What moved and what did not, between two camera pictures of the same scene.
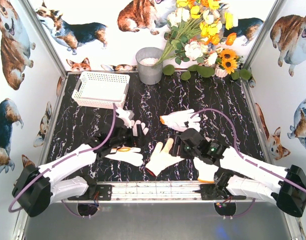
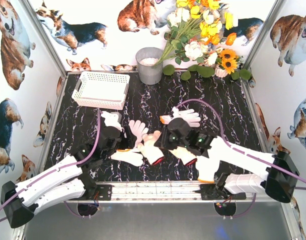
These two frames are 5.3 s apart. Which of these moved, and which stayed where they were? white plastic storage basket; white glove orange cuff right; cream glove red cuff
Moved: cream glove red cuff
Stayed: white plastic storage basket; white glove orange cuff right
